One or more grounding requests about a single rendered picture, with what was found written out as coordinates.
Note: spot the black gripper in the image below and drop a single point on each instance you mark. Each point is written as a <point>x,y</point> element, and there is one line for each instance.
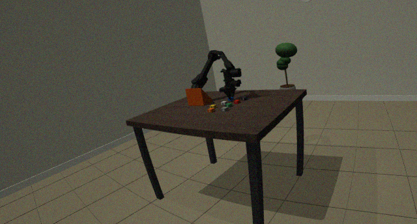
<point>228,89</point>

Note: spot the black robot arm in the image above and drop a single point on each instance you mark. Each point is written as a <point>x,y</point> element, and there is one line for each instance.
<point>229,72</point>

